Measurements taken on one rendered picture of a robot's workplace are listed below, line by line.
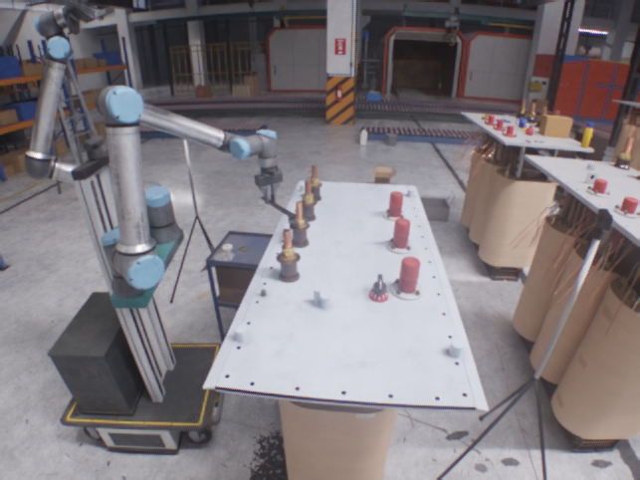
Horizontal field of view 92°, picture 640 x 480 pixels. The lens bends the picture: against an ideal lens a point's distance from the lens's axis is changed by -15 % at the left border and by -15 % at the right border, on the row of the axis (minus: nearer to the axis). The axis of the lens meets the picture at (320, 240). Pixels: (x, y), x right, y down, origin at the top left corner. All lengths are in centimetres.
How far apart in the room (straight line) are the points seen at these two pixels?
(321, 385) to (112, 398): 158
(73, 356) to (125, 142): 126
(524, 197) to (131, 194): 329
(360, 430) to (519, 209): 287
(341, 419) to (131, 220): 103
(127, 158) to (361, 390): 104
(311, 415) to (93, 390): 141
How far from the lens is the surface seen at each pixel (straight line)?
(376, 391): 103
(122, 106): 130
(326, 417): 137
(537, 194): 381
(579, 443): 288
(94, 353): 215
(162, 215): 200
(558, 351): 278
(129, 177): 135
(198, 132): 161
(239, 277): 256
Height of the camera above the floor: 217
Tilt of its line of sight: 29 degrees down
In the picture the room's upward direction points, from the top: straight up
